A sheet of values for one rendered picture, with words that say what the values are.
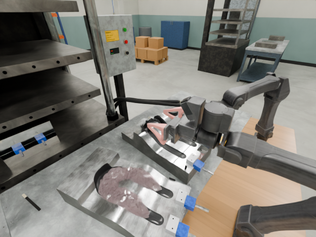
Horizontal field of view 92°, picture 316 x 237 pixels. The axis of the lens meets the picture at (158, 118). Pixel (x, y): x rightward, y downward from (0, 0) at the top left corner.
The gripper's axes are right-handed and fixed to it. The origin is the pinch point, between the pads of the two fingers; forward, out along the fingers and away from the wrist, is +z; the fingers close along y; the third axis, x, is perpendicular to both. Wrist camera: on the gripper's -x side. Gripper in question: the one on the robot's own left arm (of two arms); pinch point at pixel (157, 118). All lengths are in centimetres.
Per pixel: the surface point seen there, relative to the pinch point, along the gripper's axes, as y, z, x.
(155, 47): -419, 284, 67
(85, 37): -401, 629, 58
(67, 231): 35, 19, 40
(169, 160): -9.8, 0.0, 31.3
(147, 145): -11.5, 14.5, 29.7
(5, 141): 30, 75, 25
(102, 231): 27.7, 8.1, 39.9
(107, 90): -28, 61, 15
